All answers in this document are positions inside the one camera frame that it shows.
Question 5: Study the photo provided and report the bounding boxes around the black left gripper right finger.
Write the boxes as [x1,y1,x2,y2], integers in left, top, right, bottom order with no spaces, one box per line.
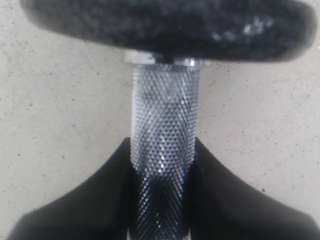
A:
[190,140,320,240]

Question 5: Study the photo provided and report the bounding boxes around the chrome threaded dumbbell bar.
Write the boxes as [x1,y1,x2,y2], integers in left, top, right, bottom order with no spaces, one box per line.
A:
[123,49,209,240]

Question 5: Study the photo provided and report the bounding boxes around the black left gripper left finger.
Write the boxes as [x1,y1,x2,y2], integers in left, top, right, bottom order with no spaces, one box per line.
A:
[8,138,132,240]

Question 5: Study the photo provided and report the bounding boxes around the black weight plate far end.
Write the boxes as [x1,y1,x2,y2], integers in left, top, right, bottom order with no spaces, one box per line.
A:
[20,0,318,62]

